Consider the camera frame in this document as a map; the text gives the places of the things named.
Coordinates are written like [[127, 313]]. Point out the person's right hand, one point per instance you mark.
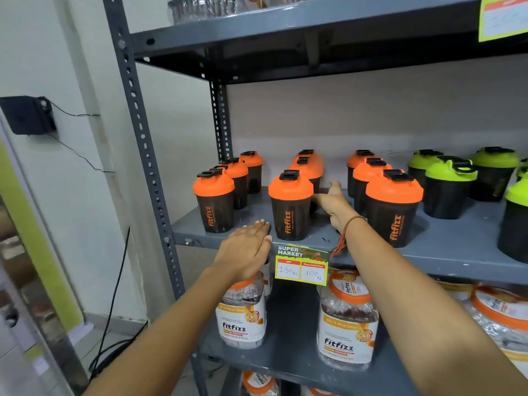
[[336, 208]]

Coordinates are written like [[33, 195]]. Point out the person's left hand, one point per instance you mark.
[[243, 253]]

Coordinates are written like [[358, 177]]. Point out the person's left fingers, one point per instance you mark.
[[258, 233]]

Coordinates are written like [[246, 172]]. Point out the person's right thumb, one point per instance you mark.
[[320, 197]]

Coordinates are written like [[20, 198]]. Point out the person's right forearm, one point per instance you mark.
[[412, 309]]

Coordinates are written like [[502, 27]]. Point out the person's left forearm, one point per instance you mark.
[[165, 338]]

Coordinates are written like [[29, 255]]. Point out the group of orange-lid shaker bottles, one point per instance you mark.
[[291, 210]]

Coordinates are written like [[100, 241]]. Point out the green and yellow price tag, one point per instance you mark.
[[301, 266]]

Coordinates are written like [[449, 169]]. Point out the clear jar with orange lid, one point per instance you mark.
[[241, 321], [453, 290], [258, 384], [501, 317], [318, 393], [347, 329]]

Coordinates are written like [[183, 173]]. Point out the green-lid black shaker bottle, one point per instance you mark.
[[495, 177], [418, 161], [448, 191], [523, 167], [515, 224]]

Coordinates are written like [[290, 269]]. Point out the grey metal shelf rack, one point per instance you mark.
[[140, 131]]

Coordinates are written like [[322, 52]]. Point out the pack of foil containers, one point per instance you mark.
[[202, 8]]

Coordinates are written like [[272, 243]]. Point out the yellow shelf label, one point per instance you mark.
[[505, 18]]

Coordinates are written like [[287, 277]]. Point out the yellow-green door frame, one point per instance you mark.
[[37, 243]]

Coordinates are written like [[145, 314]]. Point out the black wall-mounted box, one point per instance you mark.
[[27, 115]]

